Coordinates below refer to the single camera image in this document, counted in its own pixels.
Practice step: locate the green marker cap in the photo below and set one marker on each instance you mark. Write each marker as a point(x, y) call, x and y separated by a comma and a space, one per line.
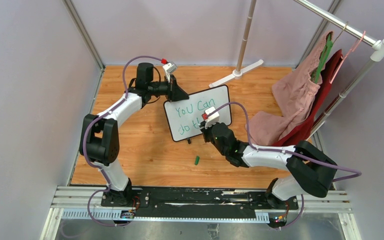
point(197, 160)

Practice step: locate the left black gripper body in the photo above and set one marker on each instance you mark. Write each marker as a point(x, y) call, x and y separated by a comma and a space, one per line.
point(170, 90)

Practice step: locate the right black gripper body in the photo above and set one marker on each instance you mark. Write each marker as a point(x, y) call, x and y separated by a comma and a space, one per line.
point(208, 134)

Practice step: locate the pink clothes hanger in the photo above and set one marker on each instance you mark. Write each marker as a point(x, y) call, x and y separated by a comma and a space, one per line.
point(351, 50)

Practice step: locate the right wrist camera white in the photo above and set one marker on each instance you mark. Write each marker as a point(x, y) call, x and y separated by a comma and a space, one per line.
point(210, 117)

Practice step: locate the dark red garment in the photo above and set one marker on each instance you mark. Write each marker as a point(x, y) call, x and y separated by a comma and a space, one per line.
point(300, 99)

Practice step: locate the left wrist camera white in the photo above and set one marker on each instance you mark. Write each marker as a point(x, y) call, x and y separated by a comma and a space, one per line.
point(168, 67)

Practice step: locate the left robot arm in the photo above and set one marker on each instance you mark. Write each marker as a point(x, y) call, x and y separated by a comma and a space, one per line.
point(100, 143)

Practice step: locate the small whiteboard black frame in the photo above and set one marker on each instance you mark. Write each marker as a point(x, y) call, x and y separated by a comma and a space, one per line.
point(184, 117)

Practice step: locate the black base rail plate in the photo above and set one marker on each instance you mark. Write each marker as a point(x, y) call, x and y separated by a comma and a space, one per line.
point(187, 205)

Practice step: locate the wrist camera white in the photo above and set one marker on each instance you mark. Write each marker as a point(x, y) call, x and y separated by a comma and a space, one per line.
point(168, 67)
point(210, 117)

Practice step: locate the metal clothes rack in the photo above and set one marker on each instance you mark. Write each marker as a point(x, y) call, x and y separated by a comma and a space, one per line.
point(311, 49)

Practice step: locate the pink garment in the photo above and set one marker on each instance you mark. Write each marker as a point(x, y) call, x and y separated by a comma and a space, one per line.
point(263, 126)

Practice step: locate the green clothes hanger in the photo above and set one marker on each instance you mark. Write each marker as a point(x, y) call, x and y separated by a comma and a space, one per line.
point(323, 55)

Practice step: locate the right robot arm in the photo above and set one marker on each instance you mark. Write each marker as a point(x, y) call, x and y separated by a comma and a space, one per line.
point(308, 166)

